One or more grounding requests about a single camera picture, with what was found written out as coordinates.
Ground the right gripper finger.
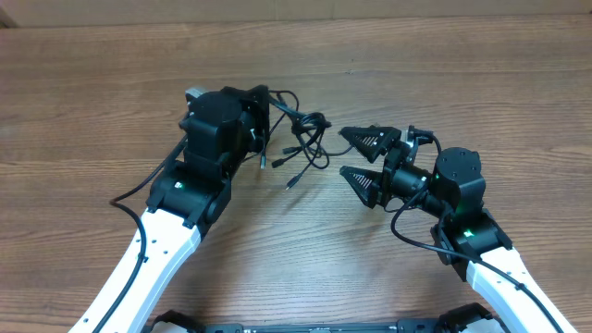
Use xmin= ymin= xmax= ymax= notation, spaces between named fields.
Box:
xmin=339 ymin=126 xmax=401 ymax=163
xmin=339 ymin=166 xmax=382 ymax=207

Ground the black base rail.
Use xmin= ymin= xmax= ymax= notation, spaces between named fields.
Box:
xmin=142 ymin=302 xmax=509 ymax=333

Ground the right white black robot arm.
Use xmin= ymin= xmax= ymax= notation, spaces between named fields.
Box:
xmin=339 ymin=126 xmax=574 ymax=332

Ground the black usb cable bundle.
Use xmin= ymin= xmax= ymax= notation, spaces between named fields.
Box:
xmin=240 ymin=89 xmax=356 ymax=191

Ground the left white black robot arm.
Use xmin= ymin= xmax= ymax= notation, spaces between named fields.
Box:
xmin=72 ymin=85 xmax=270 ymax=332

